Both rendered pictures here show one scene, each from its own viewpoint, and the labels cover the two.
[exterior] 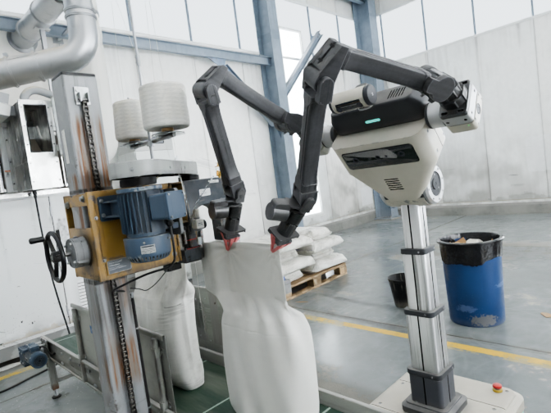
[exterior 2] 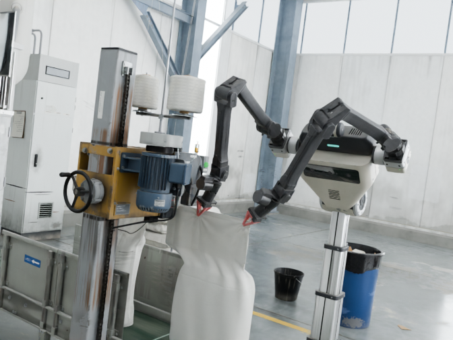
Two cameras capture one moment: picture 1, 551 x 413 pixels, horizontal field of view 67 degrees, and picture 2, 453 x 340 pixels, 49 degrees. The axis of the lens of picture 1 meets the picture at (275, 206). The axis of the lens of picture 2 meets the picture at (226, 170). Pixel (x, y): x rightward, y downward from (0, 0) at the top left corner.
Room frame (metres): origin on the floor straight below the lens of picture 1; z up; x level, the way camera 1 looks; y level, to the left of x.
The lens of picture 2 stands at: (-0.72, 0.59, 1.41)
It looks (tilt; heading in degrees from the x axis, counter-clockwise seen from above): 3 degrees down; 348
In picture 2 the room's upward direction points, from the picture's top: 7 degrees clockwise
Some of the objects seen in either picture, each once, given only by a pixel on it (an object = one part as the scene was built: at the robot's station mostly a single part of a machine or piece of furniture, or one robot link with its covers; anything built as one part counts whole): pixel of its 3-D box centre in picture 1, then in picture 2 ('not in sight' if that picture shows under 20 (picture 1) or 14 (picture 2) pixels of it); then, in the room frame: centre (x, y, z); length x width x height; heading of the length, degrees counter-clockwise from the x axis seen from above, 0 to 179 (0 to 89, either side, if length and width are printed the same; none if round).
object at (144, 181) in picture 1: (138, 183); (159, 150); (1.41, 0.45, 1.35); 0.12 x 0.12 x 0.04
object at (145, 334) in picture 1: (115, 356); (54, 286); (2.01, 0.88, 0.53); 1.05 x 0.02 x 0.41; 44
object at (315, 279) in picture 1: (290, 278); not in sight; (4.99, -0.07, 0.07); 1.20 x 0.82 x 0.14; 136
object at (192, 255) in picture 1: (188, 254); (163, 212); (1.69, 0.38, 1.04); 0.08 x 0.06 x 0.05; 134
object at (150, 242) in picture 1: (144, 223); (156, 182); (1.41, 0.45, 1.21); 0.15 x 0.15 x 0.25
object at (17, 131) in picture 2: not in sight; (17, 123); (5.38, 1.83, 1.34); 0.24 x 0.04 x 0.32; 44
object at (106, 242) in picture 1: (123, 229); (121, 179); (1.61, 0.60, 1.18); 0.34 x 0.25 x 0.31; 134
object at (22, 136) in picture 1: (32, 148); not in sight; (3.56, 1.97, 1.82); 0.51 x 0.27 x 0.71; 44
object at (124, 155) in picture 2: (120, 206); (137, 164); (1.45, 0.53, 1.27); 0.12 x 0.09 x 0.09; 134
